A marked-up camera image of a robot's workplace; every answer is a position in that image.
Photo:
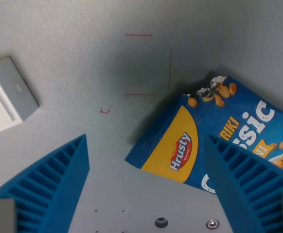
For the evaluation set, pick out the white grey wall socket box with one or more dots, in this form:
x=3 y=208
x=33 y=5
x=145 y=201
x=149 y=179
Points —
x=3 y=94

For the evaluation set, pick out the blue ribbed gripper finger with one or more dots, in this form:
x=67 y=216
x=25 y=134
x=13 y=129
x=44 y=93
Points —
x=248 y=179
x=46 y=177

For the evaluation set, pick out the blue Hrusty peanut snack bag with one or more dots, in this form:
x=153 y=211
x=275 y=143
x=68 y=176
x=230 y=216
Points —
x=180 y=136

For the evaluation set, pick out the silver table screw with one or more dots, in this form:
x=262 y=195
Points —
x=212 y=223

